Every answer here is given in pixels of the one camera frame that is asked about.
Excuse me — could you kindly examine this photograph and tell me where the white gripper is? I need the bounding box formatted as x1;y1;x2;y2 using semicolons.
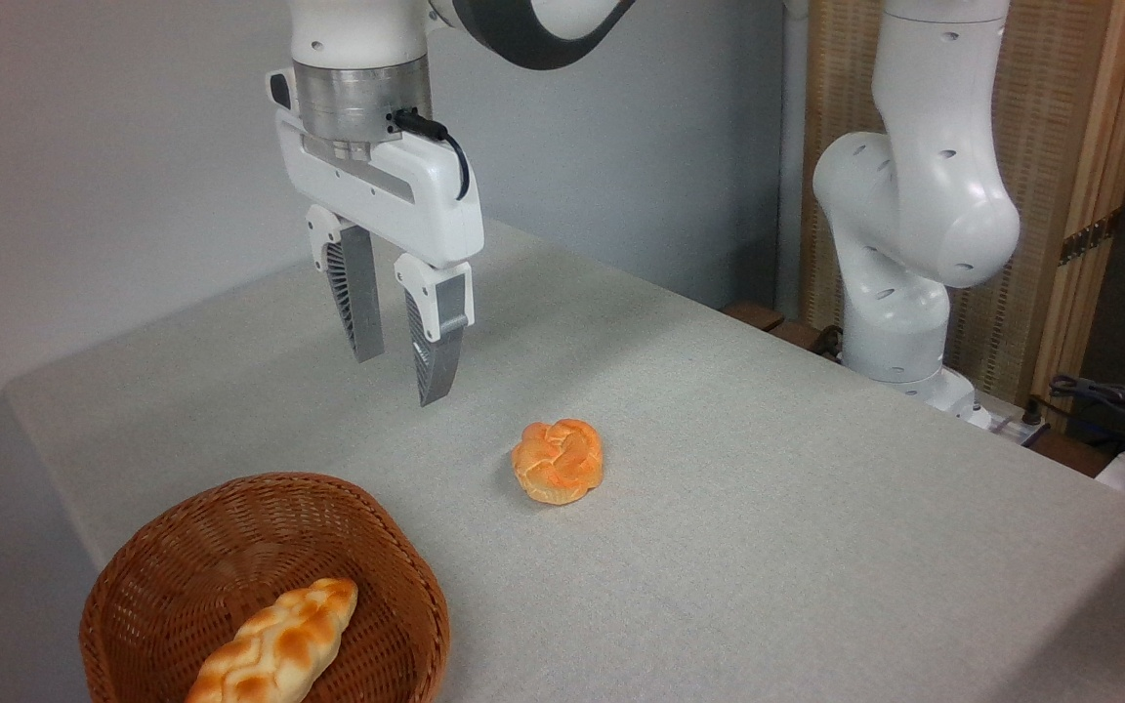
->
267;68;486;408

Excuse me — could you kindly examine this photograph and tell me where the long braided bread loaf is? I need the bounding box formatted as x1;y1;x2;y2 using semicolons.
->
185;576;360;703

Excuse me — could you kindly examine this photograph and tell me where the round braided bread roll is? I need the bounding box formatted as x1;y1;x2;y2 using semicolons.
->
510;419;605;507

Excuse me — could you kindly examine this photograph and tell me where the brown wicker basket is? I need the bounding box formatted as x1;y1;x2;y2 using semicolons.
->
78;472;452;703

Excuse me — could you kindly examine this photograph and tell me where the brown wooden board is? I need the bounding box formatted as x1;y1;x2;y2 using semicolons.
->
722;302;843;358

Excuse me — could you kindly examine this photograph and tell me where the grey tablecloth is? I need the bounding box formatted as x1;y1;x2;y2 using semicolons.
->
0;217;1125;703

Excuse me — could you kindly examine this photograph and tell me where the wooden rattan folding screen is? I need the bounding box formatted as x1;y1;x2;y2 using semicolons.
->
801;0;1125;423

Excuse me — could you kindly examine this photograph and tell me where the metal screen hinge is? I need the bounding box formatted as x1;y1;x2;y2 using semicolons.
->
1058;209;1123;268

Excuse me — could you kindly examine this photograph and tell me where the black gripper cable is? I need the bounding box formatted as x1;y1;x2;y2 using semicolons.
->
394;106;473;202

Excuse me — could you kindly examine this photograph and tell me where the black cable bundle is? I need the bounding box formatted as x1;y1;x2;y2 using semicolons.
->
1048;373;1125;462

